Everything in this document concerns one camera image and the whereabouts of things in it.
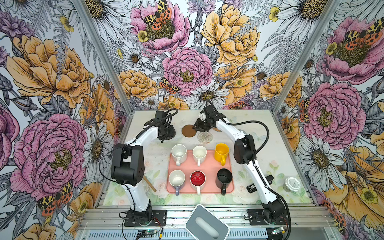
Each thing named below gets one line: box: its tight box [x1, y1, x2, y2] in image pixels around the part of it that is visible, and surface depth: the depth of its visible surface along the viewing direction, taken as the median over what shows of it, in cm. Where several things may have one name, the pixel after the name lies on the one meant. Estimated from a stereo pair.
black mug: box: [215, 168, 233, 196], surface depth 82 cm
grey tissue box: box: [185, 204, 230, 240], surface depth 70 cm
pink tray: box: [166, 150, 234, 194], surface depth 87 cm
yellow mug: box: [214, 143, 230, 166], surface depth 91 cm
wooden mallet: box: [143, 176, 157, 192], surface depth 87 cm
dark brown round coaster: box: [181, 124, 197, 138], surface depth 111 cm
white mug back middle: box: [192, 145, 208, 167], surface depth 90 cm
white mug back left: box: [171, 144, 188, 167], surface depth 91 cm
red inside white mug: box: [189, 170, 206, 195], surface depth 83 cm
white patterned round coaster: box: [197, 131, 214, 144], surface depth 107 cm
